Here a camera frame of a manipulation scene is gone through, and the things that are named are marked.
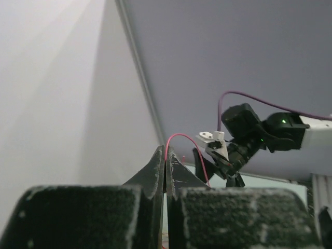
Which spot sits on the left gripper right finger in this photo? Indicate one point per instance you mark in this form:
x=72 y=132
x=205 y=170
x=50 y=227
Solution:
x=233 y=217

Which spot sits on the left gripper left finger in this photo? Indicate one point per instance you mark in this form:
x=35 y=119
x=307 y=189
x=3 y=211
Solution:
x=73 y=216

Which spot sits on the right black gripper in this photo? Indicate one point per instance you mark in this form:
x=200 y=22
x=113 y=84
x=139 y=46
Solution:
x=239 y=155

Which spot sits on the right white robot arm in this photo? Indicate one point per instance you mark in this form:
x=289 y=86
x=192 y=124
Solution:
x=282 y=131

